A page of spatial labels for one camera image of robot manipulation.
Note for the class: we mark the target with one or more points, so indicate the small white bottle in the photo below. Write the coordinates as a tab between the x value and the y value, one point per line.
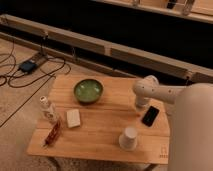
49	110

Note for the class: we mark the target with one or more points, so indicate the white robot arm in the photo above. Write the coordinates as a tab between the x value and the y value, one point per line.
191	127

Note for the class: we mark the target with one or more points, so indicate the white paper cup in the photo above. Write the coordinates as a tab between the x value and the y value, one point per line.
128	138

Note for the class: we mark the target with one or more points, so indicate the wooden folding table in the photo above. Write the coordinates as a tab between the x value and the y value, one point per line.
101	125

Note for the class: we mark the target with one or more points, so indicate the black rectangular eraser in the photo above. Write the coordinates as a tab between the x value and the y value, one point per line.
150	116

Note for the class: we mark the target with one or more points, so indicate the white rectangular block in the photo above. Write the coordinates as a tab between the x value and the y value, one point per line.
73	118

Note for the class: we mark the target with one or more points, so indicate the power strip with adapter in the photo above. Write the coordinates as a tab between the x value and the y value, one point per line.
31	64

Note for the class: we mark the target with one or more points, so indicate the green ceramic bowl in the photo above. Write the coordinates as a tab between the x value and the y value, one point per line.
88	91

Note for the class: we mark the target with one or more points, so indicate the long wooden beam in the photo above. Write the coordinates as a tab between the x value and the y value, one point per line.
136	56

